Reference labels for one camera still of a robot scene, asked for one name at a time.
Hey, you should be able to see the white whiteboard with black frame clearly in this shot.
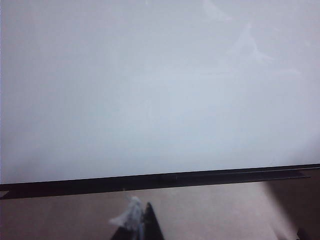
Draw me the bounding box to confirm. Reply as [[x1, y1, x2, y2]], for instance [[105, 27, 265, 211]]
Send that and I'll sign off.
[[0, 0, 320, 201]]

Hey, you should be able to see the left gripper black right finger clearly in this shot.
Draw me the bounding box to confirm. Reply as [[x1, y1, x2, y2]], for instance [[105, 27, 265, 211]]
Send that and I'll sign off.
[[142, 201, 166, 240]]

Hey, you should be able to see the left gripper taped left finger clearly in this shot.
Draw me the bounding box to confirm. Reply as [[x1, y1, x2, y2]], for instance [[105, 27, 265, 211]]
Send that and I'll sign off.
[[109, 195, 146, 240]]

